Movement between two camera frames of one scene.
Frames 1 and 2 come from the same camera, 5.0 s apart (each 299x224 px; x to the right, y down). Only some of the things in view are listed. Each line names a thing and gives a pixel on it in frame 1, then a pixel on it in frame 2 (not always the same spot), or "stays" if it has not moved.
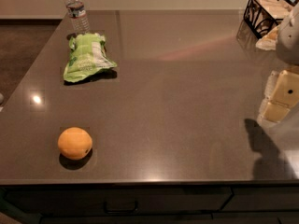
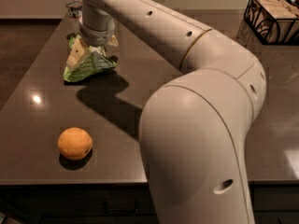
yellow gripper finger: x=268 y=42 to x=98 y=30
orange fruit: x=75 y=143 stays
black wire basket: x=264 y=12 stays
